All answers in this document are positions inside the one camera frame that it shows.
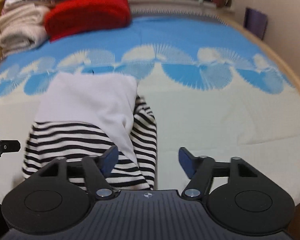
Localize black white striped hoodie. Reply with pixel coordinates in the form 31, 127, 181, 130
22, 73, 157, 190

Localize blue white bed sheet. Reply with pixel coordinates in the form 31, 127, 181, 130
0, 16, 300, 203

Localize cream folded blanket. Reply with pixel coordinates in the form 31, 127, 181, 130
0, 4, 50, 56

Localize purple fabric item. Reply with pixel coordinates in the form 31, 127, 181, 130
243, 7, 268, 40

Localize red folded blanket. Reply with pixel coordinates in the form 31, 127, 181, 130
44, 0, 131, 42

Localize wooden bed frame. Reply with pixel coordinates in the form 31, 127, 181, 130
216, 11, 300, 95

